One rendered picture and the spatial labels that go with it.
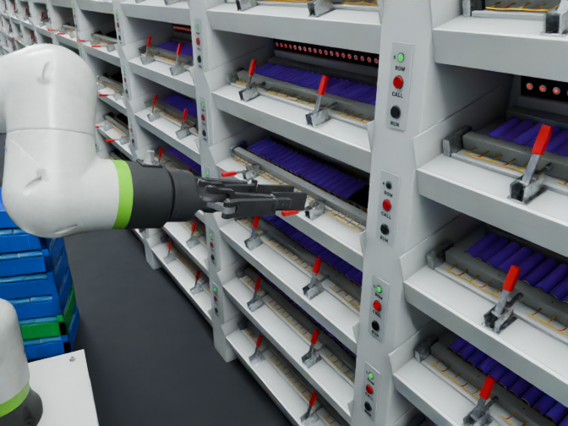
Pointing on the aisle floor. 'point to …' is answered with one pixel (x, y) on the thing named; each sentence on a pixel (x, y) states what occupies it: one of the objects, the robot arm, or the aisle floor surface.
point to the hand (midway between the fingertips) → (281, 197)
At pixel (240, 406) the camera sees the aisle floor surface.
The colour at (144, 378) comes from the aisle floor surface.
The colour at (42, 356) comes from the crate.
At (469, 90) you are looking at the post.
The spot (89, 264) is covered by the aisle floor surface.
